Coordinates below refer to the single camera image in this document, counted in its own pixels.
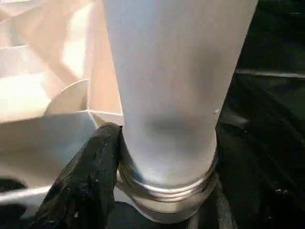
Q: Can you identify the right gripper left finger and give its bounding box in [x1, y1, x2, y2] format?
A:
[29, 122, 123, 229]

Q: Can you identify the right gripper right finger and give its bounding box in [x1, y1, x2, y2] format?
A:
[210, 143, 305, 229]

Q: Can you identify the white plastic table top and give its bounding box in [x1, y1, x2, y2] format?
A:
[0, 0, 221, 225]

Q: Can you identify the white plastic table leg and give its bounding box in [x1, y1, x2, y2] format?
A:
[102, 0, 259, 202]

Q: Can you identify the black plastic mat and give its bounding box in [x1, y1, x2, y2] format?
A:
[0, 0, 305, 229]

